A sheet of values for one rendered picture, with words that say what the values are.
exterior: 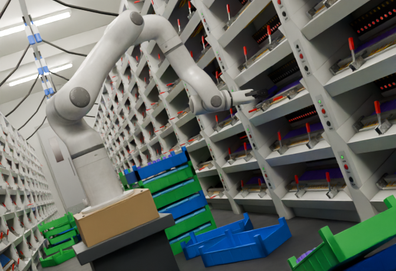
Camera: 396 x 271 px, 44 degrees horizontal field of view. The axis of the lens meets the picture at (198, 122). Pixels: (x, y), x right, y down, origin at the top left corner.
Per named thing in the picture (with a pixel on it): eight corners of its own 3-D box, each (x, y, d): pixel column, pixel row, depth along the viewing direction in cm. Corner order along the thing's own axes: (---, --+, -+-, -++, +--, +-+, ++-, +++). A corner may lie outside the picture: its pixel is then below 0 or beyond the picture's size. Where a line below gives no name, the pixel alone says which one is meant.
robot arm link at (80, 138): (79, 156, 162) (52, 88, 162) (60, 164, 177) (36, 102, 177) (110, 144, 169) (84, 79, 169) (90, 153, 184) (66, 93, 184)
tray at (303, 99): (317, 102, 165) (299, 81, 165) (254, 126, 223) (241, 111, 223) (355, 65, 171) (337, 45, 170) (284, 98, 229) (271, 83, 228)
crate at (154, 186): (144, 197, 240) (138, 181, 241) (133, 198, 259) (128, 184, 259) (197, 174, 253) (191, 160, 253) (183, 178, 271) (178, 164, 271)
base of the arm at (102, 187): (79, 217, 160) (58, 164, 160) (85, 210, 178) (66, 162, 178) (134, 194, 162) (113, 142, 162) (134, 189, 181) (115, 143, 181)
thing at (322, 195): (361, 211, 163) (335, 179, 163) (286, 207, 221) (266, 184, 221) (399, 169, 169) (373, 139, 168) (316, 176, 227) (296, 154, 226)
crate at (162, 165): (138, 181, 241) (132, 166, 241) (128, 184, 259) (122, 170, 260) (191, 160, 253) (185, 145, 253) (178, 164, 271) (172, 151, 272)
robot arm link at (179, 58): (189, 37, 190) (230, 103, 194) (179, 44, 206) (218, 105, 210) (170, 49, 188) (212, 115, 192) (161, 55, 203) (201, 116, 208)
